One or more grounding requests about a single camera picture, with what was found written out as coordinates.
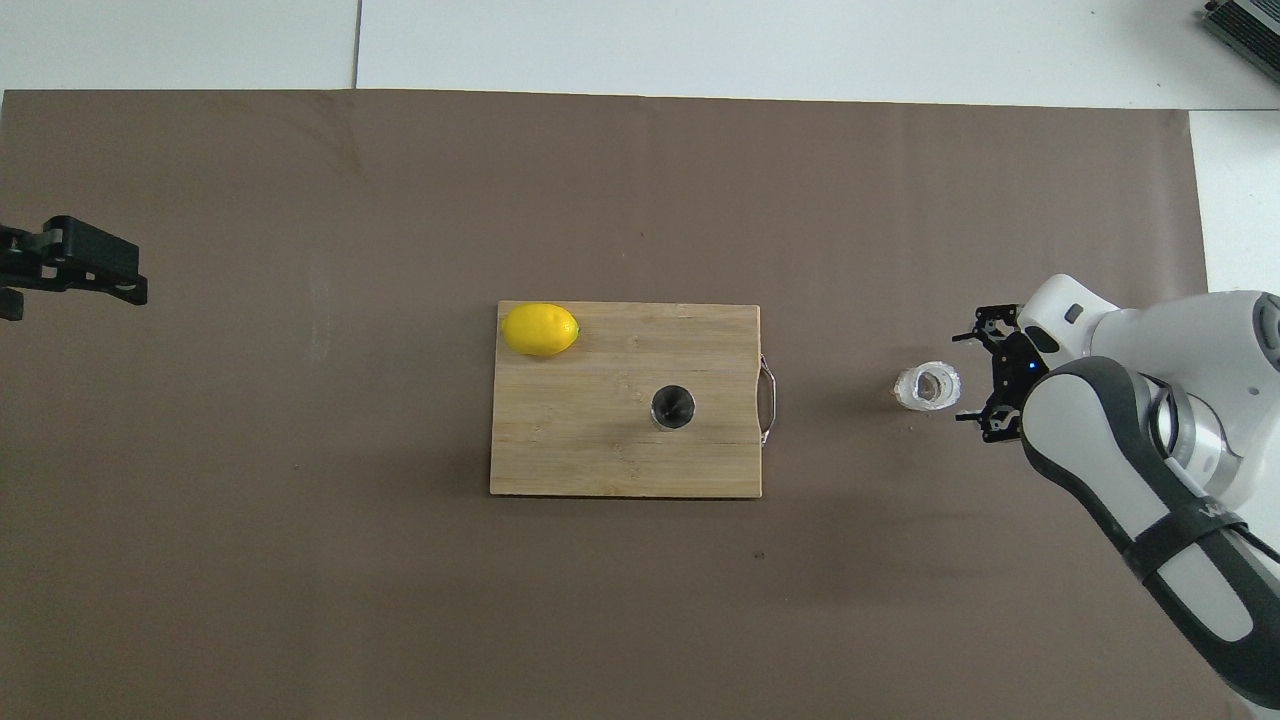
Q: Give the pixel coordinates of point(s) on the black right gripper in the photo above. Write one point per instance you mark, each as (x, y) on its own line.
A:
(1015, 370)

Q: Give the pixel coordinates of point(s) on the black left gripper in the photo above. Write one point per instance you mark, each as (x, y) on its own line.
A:
(10, 305)

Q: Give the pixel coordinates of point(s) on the steel double jigger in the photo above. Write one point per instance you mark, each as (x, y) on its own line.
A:
(673, 407)

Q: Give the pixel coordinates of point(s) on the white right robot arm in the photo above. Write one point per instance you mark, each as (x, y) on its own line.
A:
(1150, 340)

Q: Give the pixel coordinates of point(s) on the brown paper table mat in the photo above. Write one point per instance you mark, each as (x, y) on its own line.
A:
(300, 600)

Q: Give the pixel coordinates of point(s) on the grey ribbed metal device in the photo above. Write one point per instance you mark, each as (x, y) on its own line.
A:
(1245, 25)

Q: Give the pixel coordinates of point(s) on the yellow lemon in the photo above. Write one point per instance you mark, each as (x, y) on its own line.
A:
(540, 330)

